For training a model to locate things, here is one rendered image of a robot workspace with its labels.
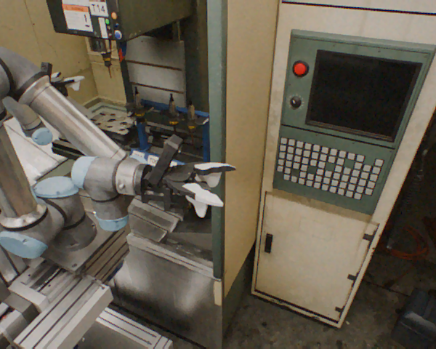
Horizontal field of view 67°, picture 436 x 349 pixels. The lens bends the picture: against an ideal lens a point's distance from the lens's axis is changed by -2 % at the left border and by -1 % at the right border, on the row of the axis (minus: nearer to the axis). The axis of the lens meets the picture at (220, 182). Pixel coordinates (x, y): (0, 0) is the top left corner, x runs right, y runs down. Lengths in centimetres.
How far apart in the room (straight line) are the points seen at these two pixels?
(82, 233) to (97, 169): 45
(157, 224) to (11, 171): 107
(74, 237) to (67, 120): 43
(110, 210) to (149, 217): 108
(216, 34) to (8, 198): 65
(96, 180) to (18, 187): 25
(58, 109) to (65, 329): 64
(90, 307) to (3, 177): 48
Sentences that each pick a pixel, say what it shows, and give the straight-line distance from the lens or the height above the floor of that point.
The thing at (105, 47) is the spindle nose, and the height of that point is 149.
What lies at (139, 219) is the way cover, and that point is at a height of 72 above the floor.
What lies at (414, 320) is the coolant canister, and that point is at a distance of 228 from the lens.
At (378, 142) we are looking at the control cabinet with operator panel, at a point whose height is 137.
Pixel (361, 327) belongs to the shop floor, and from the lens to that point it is 245.
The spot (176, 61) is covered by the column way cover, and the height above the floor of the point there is 129.
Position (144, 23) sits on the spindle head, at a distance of 182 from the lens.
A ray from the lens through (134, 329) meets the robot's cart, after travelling 207.
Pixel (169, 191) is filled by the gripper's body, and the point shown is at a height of 157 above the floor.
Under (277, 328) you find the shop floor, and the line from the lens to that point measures 231.
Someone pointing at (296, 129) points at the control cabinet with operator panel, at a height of 136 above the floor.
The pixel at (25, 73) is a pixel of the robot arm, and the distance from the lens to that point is 90.
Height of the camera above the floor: 201
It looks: 38 degrees down
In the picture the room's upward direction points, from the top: straight up
